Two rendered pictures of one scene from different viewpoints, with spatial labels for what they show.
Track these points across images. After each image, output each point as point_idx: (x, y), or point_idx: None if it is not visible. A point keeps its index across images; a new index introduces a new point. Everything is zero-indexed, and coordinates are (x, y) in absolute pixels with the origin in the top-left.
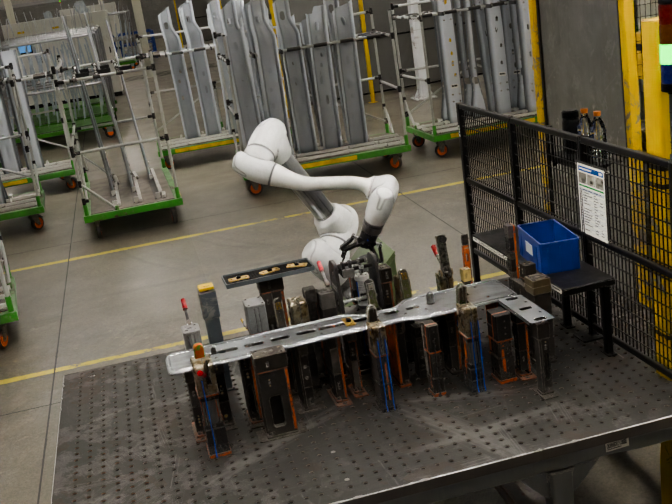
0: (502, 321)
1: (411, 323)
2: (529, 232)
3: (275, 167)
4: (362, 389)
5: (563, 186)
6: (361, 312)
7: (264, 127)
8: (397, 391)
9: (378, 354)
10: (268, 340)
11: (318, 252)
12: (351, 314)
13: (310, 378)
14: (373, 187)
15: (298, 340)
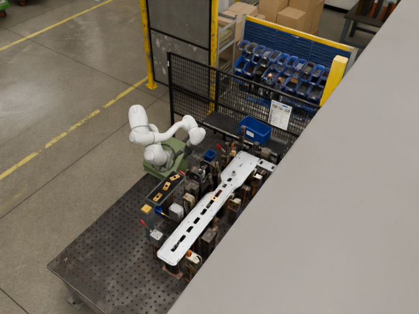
0: (265, 174)
1: (216, 179)
2: (241, 123)
3: (154, 135)
4: (215, 217)
5: (256, 104)
6: (204, 186)
7: (139, 114)
8: (227, 212)
9: (237, 210)
10: (193, 223)
11: (156, 156)
12: (209, 192)
13: (207, 228)
14: (189, 126)
15: (207, 218)
